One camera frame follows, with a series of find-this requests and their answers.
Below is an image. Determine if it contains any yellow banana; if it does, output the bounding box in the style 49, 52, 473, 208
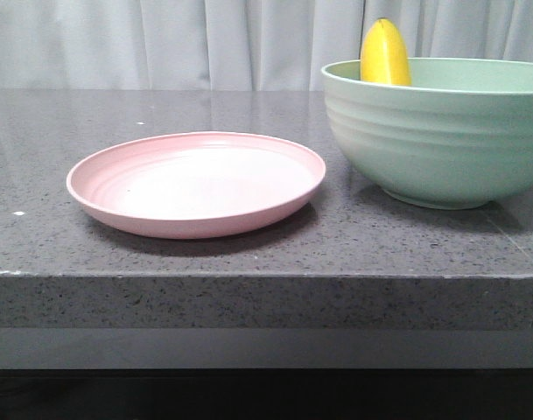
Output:
360, 17, 411, 86

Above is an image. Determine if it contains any pink plate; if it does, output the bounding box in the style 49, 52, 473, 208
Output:
67, 131, 326, 240

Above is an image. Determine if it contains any green bowl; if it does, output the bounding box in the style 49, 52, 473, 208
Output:
322, 58, 533, 209

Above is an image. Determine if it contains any white curtain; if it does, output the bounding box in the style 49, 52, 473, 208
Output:
0, 1, 533, 91

